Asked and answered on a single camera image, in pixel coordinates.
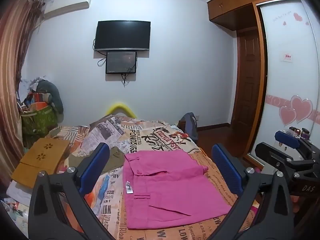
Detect brown wooden door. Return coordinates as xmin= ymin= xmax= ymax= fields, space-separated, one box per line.
xmin=230 ymin=28 xmax=263 ymax=128

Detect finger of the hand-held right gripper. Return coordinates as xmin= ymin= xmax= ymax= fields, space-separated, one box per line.
xmin=274 ymin=130 xmax=314 ymax=157
xmin=254 ymin=142 xmax=304 ymax=178

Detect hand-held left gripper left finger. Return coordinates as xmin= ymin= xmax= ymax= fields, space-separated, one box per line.
xmin=27 ymin=142 xmax=118 ymax=240

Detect blue backpack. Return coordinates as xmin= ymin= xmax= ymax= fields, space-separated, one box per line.
xmin=179 ymin=112 xmax=199 ymax=142

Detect white air conditioner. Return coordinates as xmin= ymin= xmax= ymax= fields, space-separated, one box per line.
xmin=43 ymin=0 xmax=93 ymax=19

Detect green patterned bag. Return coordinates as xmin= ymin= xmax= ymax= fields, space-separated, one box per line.
xmin=20 ymin=105 xmax=58 ymax=137

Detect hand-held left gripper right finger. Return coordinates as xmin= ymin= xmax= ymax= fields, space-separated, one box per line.
xmin=211 ymin=143 xmax=295 ymax=240

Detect olive green garment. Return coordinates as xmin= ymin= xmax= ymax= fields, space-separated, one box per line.
xmin=69 ymin=147 xmax=125 ymax=174

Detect wooden overhead cabinet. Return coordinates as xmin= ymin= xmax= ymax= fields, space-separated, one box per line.
xmin=207 ymin=0 xmax=303 ymax=29

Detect pink pants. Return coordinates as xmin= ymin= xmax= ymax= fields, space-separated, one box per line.
xmin=122 ymin=150 xmax=232 ymax=230

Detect white folded cloth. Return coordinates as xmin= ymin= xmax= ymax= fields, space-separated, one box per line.
xmin=6 ymin=180 xmax=33 ymax=201

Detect white heart-print sliding door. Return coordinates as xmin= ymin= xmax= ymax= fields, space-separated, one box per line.
xmin=252 ymin=0 xmax=320 ymax=172

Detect printed blanket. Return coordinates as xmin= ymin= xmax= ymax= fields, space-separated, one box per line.
xmin=7 ymin=115 xmax=265 ymax=240

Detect striped brown curtain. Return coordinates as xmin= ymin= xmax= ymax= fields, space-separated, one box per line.
xmin=0 ymin=0 xmax=46 ymax=180

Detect wooden lap desk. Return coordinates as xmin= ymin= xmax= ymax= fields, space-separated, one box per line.
xmin=11 ymin=137 xmax=71 ymax=189

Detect looped black cable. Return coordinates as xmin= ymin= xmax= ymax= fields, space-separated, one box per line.
xmin=97 ymin=51 xmax=107 ymax=67

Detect small black wall monitor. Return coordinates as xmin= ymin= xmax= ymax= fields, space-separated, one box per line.
xmin=105 ymin=51 xmax=137 ymax=74

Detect yellow foam pad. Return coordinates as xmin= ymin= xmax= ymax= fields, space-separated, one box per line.
xmin=108 ymin=102 xmax=137 ymax=117

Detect wall-mounted black television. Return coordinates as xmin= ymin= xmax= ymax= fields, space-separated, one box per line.
xmin=94 ymin=20 xmax=151 ymax=52

